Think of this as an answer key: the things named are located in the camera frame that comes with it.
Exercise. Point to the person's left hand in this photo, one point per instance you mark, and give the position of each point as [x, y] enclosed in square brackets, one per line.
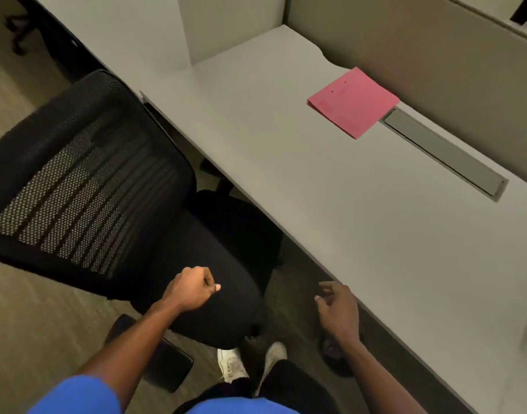
[188, 291]

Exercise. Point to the person's right hand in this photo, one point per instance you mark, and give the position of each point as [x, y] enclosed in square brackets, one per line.
[341, 314]

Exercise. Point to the person's right thumb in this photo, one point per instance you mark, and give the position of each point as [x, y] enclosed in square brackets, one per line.
[320, 302]

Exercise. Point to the person's left thumb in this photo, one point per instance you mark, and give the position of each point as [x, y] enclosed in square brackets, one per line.
[213, 288]

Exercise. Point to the person's right forearm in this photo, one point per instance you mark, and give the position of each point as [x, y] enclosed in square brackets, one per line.
[375, 375]

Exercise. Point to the person's left forearm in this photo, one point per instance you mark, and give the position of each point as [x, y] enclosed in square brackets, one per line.
[129, 349]

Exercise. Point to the white shoe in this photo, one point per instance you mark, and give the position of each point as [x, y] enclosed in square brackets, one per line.
[272, 360]
[232, 365]

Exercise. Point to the black mesh office chair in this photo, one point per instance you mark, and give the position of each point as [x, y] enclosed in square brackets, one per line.
[95, 185]

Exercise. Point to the blue shirt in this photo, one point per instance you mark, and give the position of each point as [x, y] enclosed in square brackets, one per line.
[73, 396]

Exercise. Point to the pink paper folder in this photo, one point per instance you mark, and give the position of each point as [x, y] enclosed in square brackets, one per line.
[354, 101]

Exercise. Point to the white desk divider panel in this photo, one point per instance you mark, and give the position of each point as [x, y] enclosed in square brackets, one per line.
[229, 25]

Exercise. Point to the beige cubicle partition panel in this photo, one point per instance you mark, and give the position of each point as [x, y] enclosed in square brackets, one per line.
[440, 51]

